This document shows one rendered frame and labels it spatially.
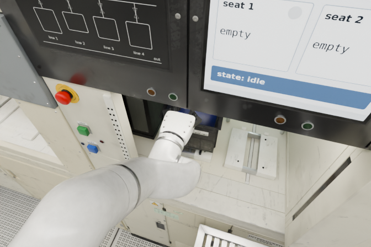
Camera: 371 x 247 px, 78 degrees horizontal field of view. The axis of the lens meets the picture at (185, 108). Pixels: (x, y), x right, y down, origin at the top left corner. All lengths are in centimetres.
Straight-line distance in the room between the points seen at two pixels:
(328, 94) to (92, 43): 44
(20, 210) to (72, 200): 194
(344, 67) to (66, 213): 41
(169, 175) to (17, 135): 102
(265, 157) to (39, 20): 92
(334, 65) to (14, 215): 218
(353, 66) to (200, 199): 73
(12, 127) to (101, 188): 117
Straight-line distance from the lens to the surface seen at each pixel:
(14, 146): 138
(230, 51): 39
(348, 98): 46
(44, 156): 126
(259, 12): 36
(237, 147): 107
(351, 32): 39
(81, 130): 78
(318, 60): 40
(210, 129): 85
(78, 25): 50
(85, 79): 60
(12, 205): 230
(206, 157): 103
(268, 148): 111
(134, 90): 53
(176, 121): 73
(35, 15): 57
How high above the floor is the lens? 177
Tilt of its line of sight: 46 degrees down
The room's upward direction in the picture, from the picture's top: straight up
